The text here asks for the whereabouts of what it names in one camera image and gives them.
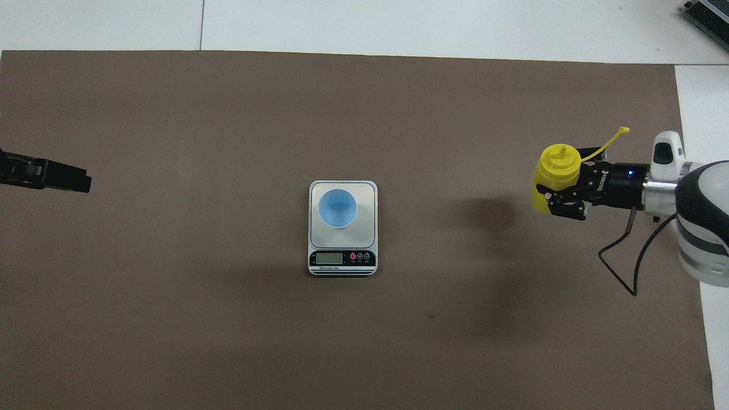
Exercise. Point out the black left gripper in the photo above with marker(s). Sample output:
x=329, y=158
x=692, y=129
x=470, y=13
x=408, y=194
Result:
x=12, y=169

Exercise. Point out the grey ribbed metal device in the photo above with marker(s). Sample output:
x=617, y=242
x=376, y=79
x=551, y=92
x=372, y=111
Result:
x=712, y=17

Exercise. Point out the yellow squeeze bottle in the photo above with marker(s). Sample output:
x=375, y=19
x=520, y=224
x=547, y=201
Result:
x=561, y=162

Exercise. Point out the silver digital kitchen scale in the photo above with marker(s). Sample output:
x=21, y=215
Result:
x=367, y=239

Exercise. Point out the brown table mat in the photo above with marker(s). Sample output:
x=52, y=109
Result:
x=171, y=313

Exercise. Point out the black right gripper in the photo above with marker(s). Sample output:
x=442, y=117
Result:
x=623, y=185

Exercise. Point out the light blue plastic cup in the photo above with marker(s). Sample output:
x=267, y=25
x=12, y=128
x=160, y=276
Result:
x=337, y=209

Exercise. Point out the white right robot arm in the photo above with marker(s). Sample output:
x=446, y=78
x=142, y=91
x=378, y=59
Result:
x=706, y=228

